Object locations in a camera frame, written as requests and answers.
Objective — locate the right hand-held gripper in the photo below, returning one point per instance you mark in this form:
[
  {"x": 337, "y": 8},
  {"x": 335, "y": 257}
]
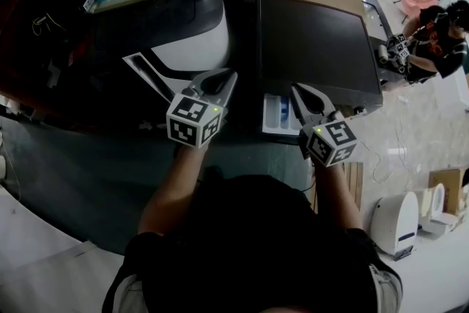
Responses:
[{"x": 329, "y": 143}]

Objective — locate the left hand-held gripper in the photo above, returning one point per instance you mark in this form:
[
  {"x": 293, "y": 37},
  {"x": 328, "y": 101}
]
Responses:
[{"x": 190, "y": 124}]

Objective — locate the white detergent drawer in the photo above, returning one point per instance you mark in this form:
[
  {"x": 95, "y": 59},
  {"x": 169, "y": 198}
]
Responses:
[{"x": 273, "y": 115}]

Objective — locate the person's right forearm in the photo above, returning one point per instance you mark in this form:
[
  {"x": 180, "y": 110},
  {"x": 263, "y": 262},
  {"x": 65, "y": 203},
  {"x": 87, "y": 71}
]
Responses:
[{"x": 335, "y": 198}]

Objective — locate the person's left forearm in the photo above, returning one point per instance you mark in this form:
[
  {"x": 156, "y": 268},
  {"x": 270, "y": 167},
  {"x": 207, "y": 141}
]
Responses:
[{"x": 172, "y": 190}]

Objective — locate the white ceramic toilet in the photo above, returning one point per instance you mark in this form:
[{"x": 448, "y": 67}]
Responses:
[{"x": 438, "y": 205}]

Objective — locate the white and black rounded appliance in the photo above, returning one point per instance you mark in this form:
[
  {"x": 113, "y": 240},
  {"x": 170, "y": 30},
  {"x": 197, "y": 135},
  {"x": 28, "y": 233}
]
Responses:
[{"x": 198, "y": 44}]

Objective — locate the black washing machine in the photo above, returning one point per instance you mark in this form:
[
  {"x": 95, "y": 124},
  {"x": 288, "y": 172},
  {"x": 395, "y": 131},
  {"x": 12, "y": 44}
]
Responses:
[{"x": 315, "y": 44}]

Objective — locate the wooden slat mat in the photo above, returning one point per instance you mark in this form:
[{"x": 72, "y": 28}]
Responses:
[{"x": 353, "y": 183}]

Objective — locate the person's black shoe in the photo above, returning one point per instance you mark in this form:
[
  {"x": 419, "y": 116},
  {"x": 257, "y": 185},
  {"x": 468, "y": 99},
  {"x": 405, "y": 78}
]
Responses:
[{"x": 213, "y": 172}]

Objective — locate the white tape roll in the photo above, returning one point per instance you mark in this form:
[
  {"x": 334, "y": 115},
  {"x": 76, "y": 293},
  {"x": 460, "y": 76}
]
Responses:
[{"x": 383, "y": 55}]

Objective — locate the grey appliance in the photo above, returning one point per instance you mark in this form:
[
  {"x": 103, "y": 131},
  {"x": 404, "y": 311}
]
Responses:
[{"x": 379, "y": 22}]

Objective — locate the pink plastic tub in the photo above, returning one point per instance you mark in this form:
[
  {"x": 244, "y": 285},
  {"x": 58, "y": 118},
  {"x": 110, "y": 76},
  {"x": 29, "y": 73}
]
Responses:
[{"x": 414, "y": 0}]

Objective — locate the small cardboard box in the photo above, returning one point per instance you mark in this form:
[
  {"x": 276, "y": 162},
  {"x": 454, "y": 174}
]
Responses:
[{"x": 448, "y": 183}]

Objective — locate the person's black shirt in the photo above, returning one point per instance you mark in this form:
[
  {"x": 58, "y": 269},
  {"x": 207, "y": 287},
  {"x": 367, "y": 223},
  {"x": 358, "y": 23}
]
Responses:
[{"x": 249, "y": 249}]

